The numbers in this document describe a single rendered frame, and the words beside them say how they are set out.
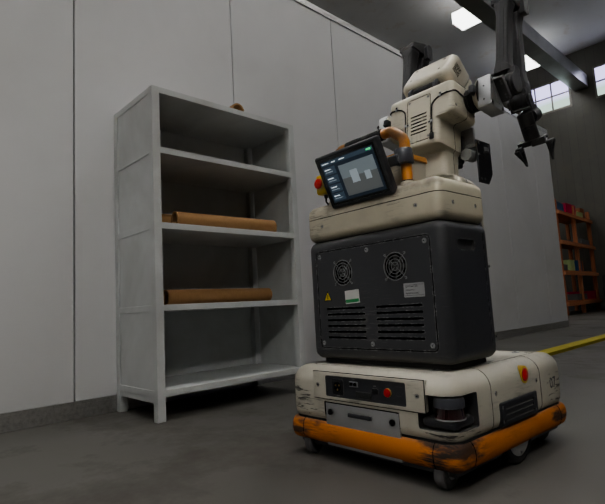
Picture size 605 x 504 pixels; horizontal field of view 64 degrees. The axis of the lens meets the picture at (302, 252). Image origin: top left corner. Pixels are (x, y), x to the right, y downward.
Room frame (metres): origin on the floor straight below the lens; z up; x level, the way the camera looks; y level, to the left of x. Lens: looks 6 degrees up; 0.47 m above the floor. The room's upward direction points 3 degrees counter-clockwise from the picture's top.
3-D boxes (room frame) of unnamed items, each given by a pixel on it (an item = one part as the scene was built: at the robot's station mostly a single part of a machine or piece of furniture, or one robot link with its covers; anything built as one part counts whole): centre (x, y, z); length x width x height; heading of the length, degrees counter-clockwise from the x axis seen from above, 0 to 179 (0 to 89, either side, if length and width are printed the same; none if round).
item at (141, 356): (2.65, 0.49, 0.77); 0.90 x 0.45 x 1.55; 133
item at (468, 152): (1.84, -0.60, 0.99); 0.28 x 0.16 x 0.22; 42
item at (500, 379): (1.65, -0.39, 0.16); 0.67 x 0.64 x 0.25; 132
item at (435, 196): (1.59, -0.32, 0.59); 0.55 x 0.34 x 0.83; 42
